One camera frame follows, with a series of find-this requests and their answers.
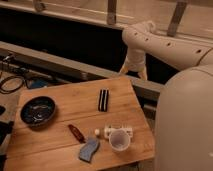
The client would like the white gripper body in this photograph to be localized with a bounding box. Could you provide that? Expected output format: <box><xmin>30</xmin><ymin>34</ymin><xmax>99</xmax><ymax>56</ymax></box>
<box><xmin>125</xmin><ymin>49</ymin><xmax>146</xmax><ymax>72</ymax></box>

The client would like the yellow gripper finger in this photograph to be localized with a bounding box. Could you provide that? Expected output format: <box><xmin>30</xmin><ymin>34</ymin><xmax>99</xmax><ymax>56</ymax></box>
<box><xmin>138</xmin><ymin>70</ymin><xmax>147</xmax><ymax>80</ymax></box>
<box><xmin>119</xmin><ymin>65</ymin><xmax>128</xmax><ymax>74</ymax></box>

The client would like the black white striped eraser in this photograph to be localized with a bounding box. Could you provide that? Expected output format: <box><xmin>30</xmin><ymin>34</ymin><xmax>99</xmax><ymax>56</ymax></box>
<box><xmin>98</xmin><ymin>89</ymin><xmax>109</xmax><ymax>112</ymax></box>

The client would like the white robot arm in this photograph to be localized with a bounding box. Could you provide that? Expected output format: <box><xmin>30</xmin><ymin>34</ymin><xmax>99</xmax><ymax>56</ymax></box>
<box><xmin>122</xmin><ymin>21</ymin><xmax>213</xmax><ymax>171</ymax></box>

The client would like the wooden table board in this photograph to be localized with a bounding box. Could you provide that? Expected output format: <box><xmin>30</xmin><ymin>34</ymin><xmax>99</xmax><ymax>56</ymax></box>
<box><xmin>4</xmin><ymin>77</ymin><xmax>154</xmax><ymax>171</ymax></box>

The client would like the white plastic toy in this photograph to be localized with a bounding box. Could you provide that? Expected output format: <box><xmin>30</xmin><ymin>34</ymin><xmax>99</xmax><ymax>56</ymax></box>
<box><xmin>94</xmin><ymin>125</ymin><xmax>133</xmax><ymax>139</ymax></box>

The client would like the clear plastic cup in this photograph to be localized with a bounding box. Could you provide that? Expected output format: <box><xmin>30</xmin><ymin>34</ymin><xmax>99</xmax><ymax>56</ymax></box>
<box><xmin>109</xmin><ymin>130</ymin><xmax>131</xmax><ymax>152</ymax></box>

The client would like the blue sponge cloth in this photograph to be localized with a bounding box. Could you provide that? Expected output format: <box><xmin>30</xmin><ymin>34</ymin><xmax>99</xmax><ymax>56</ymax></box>
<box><xmin>78</xmin><ymin>137</ymin><xmax>100</xmax><ymax>163</ymax></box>

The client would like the red brown pen-shaped object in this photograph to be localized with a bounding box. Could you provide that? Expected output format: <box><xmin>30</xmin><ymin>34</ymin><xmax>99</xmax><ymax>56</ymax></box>
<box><xmin>69</xmin><ymin>124</ymin><xmax>85</xmax><ymax>143</ymax></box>

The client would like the blue object by table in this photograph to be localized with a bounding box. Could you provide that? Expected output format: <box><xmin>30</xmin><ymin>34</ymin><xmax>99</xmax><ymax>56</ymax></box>
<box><xmin>29</xmin><ymin>79</ymin><xmax>48</xmax><ymax>89</ymax></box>

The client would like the dark blue bowl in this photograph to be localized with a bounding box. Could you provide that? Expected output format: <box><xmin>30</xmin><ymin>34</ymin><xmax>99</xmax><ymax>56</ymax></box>
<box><xmin>20</xmin><ymin>96</ymin><xmax>56</xmax><ymax>127</ymax></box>

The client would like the grey metal rail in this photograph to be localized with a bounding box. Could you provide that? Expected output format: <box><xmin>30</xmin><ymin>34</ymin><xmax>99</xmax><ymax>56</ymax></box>
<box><xmin>0</xmin><ymin>41</ymin><xmax>164</xmax><ymax>101</ymax></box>

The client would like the black cable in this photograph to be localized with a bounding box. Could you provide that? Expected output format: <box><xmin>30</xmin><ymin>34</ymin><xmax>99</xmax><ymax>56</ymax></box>
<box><xmin>0</xmin><ymin>75</ymin><xmax>27</xmax><ymax>95</ymax></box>

